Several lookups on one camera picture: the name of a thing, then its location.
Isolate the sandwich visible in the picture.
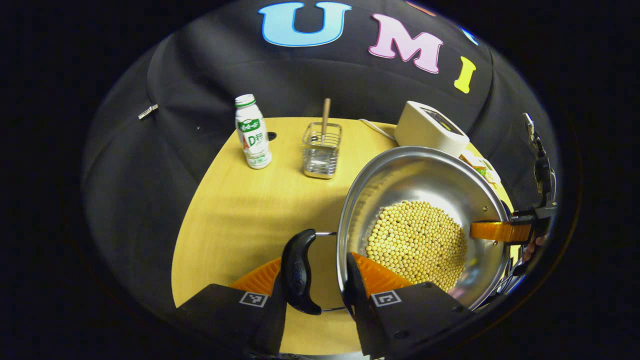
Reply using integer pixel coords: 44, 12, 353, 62
460, 150, 501, 184

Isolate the black backdrop cloth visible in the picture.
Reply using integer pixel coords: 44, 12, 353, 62
82, 0, 558, 326

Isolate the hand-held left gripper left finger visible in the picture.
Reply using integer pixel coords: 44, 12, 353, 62
176, 256, 289, 356

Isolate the metal wire basket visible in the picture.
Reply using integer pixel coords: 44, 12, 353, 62
302, 121, 343, 179

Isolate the white green drink bottle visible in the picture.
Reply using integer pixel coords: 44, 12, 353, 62
235, 94, 273, 170

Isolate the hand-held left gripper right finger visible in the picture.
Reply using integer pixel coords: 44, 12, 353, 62
341, 251, 474, 360

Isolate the wooden stick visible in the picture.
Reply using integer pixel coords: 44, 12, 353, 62
321, 98, 332, 146

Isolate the white toaster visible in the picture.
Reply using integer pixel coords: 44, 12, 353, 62
394, 101, 471, 158

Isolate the white power cable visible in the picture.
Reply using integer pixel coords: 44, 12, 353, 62
359, 118, 397, 141

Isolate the pile of soybeans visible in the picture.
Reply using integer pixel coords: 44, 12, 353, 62
366, 201, 469, 292

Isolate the stainless steel pot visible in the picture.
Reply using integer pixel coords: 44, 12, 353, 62
281, 146, 512, 316

